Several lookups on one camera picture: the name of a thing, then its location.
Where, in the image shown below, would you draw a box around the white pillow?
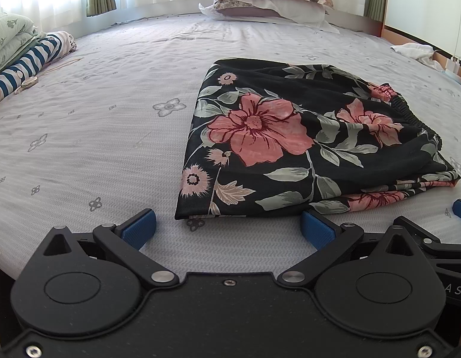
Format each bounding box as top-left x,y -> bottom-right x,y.
199,0 -> 340,33

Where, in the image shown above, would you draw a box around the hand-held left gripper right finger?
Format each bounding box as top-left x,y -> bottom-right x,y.
277,210 -> 421,290

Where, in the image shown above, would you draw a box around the folded pale green quilt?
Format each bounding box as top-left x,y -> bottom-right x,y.
0,11 -> 42,77

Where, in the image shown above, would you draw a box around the mauve pillow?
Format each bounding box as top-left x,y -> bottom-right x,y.
214,0 -> 284,19

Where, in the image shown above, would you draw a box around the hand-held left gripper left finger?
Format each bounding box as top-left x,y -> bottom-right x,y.
42,209 -> 179,291

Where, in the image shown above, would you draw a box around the black floral pants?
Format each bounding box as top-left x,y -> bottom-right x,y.
174,58 -> 461,221

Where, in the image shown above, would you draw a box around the bed with grey patterned sheet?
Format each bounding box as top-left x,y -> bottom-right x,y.
0,10 -> 461,280

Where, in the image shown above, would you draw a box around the blue white striped cloth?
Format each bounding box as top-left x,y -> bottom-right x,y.
0,33 -> 68,109

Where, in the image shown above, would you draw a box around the white crumpled cloth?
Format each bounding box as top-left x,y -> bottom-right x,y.
390,42 -> 435,62

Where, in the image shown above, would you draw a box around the wooden headboard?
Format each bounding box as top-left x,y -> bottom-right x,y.
381,23 -> 461,68

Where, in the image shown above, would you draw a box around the small round beige object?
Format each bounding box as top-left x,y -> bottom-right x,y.
13,76 -> 40,95

